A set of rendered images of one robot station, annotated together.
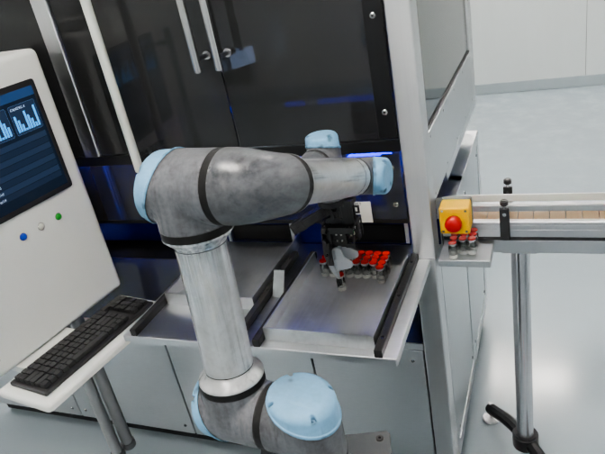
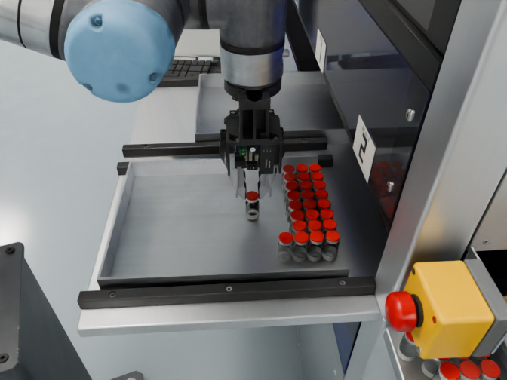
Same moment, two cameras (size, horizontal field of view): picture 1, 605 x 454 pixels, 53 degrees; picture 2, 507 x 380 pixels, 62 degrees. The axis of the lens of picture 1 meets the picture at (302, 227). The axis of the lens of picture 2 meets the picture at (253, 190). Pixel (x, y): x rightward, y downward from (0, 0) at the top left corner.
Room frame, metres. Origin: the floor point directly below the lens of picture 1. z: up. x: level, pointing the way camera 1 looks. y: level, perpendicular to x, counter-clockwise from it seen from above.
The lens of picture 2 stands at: (1.04, -0.50, 1.37)
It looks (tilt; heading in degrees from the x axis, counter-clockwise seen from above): 41 degrees down; 61
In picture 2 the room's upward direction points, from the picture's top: straight up
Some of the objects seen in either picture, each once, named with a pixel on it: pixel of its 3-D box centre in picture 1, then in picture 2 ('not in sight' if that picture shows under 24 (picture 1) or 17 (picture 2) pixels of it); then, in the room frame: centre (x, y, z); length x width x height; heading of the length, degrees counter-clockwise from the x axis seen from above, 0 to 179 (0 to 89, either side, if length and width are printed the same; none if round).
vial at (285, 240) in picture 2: (380, 274); (284, 247); (1.28, -0.17, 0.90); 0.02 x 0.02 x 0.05
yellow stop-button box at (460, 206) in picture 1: (456, 214); (449, 308); (1.34, -0.38, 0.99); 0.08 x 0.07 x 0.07; 154
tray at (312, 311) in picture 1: (340, 295); (225, 215); (1.23, -0.06, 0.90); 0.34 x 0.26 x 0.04; 154
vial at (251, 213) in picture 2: (340, 282); (252, 206); (1.28, -0.07, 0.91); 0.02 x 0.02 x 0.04
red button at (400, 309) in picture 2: (453, 223); (406, 311); (1.30, -0.36, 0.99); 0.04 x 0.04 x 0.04; 64
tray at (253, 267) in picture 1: (237, 267); (275, 105); (1.48, 0.20, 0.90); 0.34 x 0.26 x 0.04; 154
